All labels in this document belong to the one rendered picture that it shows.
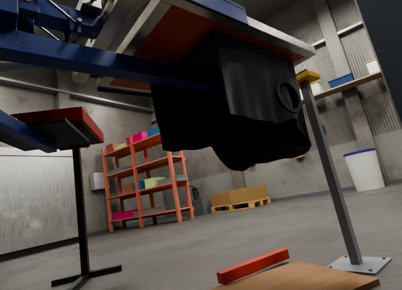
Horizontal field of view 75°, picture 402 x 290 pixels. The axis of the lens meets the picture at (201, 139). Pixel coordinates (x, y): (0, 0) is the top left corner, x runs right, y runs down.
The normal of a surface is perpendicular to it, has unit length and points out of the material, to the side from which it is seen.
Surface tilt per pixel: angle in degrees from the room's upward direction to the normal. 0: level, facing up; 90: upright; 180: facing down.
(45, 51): 90
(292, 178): 90
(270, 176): 90
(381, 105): 90
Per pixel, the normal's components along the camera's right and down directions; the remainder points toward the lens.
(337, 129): -0.61, -0.07
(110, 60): 0.61, -0.29
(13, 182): 0.77, -0.28
